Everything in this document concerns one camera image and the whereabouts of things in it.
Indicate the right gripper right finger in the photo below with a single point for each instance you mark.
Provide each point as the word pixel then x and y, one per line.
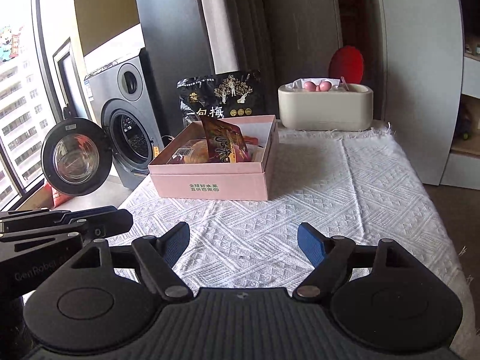
pixel 329 257

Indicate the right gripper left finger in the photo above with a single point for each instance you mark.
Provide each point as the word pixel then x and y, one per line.
pixel 156 257

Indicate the orange bread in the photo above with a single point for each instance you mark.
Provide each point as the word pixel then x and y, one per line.
pixel 192 152

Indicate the maroon chicken snack pouch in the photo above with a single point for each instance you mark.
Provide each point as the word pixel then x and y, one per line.
pixel 225 142

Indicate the small red snack packet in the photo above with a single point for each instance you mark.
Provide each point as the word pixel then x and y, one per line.
pixel 251 140

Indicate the white woven table cloth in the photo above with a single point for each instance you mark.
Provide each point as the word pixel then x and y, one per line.
pixel 358 185

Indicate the round washer door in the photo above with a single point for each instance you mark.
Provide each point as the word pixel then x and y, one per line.
pixel 76 157

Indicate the pink cardboard box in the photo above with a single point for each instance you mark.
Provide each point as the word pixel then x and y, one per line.
pixel 220 181

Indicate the cream tissue box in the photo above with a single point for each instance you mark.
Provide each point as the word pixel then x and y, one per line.
pixel 351 110

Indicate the grey washing machine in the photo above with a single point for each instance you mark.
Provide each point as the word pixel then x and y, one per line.
pixel 126 106

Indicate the pink bow ornament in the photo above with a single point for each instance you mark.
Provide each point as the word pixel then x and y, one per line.
pixel 323 86

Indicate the black plum snack bag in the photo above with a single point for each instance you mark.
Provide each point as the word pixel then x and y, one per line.
pixel 230 94

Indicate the white tissue paper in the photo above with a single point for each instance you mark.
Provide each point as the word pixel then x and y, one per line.
pixel 337 84

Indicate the red round cushion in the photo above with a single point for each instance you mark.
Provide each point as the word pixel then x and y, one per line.
pixel 347 62

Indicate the white cabinet shelf unit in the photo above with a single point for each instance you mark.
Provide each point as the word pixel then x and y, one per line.
pixel 423 48

